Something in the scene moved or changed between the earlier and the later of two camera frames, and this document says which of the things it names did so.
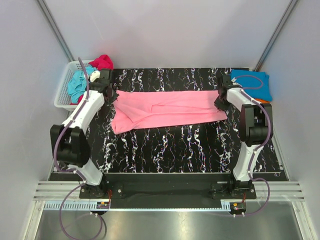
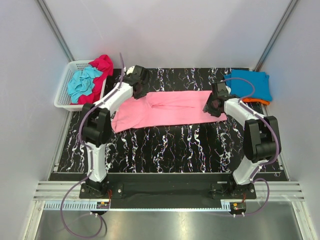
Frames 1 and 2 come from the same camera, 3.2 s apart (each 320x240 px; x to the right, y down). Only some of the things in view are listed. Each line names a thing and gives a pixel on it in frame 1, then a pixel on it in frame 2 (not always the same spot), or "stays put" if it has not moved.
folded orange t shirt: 262,101 stays put
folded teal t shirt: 256,84 stays put
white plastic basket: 61,100 stays put
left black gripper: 112,95 -> 139,90
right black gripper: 219,101 -> 212,107
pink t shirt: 136,109 stays put
